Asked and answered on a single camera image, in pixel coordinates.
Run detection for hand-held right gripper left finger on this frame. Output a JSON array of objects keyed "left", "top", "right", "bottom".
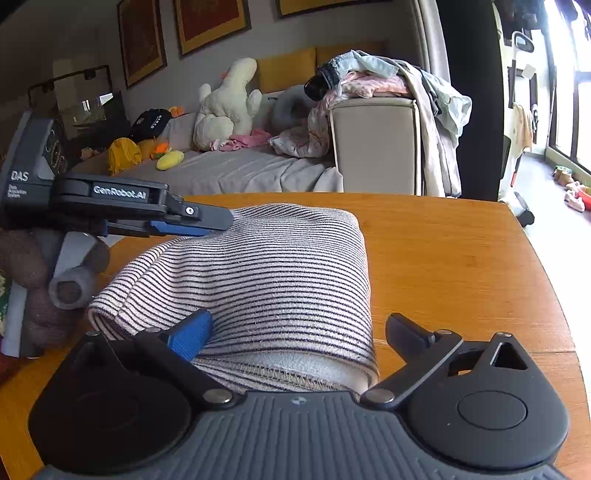
[{"left": 60, "top": 309, "right": 237, "bottom": 411}]

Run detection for pink garment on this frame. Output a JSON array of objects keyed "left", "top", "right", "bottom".
[{"left": 339, "top": 71, "right": 411, "bottom": 99}]

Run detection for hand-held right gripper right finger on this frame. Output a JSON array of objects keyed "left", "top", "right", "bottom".
[{"left": 360, "top": 313, "right": 532, "bottom": 409}]

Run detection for pink shoes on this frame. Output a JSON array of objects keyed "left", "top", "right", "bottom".
[{"left": 564, "top": 181, "right": 587, "bottom": 212}]

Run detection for black cap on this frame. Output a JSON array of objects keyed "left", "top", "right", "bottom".
[{"left": 129, "top": 108, "right": 174, "bottom": 144}]

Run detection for beige sofa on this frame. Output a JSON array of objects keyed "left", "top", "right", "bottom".
[{"left": 69, "top": 44, "right": 423, "bottom": 197}]

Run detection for black window frame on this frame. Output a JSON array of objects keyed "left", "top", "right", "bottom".
[{"left": 545, "top": 0, "right": 591, "bottom": 176}]

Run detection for small pink cloth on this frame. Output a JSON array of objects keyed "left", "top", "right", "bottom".
[{"left": 210, "top": 129, "right": 273, "bottom": 152}]

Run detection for yellow cushion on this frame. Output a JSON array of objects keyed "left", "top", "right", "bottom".
[
  {"left": 316, "top": 44, "right": 386, "bottom": 70},
  {"left": 256, "top": 48, "right": 317, "bottom": 95}
]

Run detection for grey sofa sheet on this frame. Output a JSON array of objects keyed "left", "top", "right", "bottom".
[{"left": 111, "top": 113, "right": 345, "bottom": 195}]

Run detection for framed wall picture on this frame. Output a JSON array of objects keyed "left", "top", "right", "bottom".
[
  {"left": 174, "top": 0, "right": 252, "bottom": 56},
  {"left": 277, "top": 0, "right": 365, "bottom": 19},
  {"left": 117, "top": 0, "right": 167, "bottom": 88}
]

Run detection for dark hanging clothes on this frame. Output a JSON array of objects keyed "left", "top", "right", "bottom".
[{"left": 494, "top": 0, "right": 550, "bottom": 28}]

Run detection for person's left hand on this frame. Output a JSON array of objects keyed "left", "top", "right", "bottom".
[{"left": 0, "top": 228, "right": 112, "bottom": 350}]

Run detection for glass fish tank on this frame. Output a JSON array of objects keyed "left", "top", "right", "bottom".
[{"left": 28, "top": 65, "right": 130, "bottom": 162}]

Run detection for dark knitted garment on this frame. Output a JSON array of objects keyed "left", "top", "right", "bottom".
[{"left": 305, "top": 65, "right": 342, "bottom": 100}]

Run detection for pale floral garment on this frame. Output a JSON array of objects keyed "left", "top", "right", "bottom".
[{"left": 269, "top": 99, "right": 335, "bottom": 158}]

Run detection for white upright floor cleaner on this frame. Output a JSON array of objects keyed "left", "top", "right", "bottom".
[{"left": 496, "top": 0, "right": 537, "bottom": 227}]

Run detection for white plush toy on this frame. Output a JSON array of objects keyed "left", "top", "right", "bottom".
[{"left": 193, "top": 58, "right": 263, "bottom": 152}]

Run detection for grey neck pillow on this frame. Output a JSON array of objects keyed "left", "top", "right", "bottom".
[{"left": 271, "top": 85, "right": 315, "bottom": 132}]

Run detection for cream hanging towel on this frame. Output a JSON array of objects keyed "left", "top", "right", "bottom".
[{"left": 512, "top": 102, "right": 533, "bottom": 153}]

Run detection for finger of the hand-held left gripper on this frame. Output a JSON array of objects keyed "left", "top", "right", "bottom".
[
  {"left": 104, "top": 219, "right": 214, "bottom": 239},
  {"left": 166, "top": 194, "right": 234, "bottom": 232}
]

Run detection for grey striped garment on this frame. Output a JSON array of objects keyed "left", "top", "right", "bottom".
[{"left": 88, "top": 203, "right": 380, "bottom": 395}]

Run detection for grey curtain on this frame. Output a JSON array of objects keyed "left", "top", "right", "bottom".
[{"left": 412, "top": 0, "right": 452, "bottom": 81}]

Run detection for beige grey hanging garment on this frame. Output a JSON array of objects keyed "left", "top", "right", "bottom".
[{"left": 402, "top": 65, "right": 462, "bottom": 198}]

